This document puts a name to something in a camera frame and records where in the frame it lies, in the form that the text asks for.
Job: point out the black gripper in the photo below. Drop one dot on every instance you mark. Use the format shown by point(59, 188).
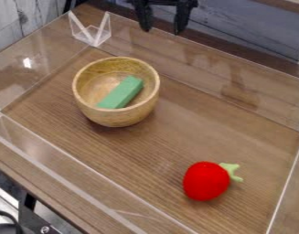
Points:
point(182, 16)

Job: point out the brown wooden bowl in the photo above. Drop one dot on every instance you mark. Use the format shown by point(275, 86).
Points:
point(99, 77)

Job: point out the green rectangular block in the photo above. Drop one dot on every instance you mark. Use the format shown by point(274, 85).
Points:
point(122, 94)

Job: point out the red plush strawberry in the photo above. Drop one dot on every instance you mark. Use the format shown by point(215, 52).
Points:
point(207, 180)

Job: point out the clear acrylic corner bracket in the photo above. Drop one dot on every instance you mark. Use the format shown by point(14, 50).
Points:
point(91, 35)

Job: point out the clear acrylic tray wall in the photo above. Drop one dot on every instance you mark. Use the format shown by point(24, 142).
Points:
point(98, 205)

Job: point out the black table leg bracket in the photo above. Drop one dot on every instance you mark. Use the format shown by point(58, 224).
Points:
point(32, 223)

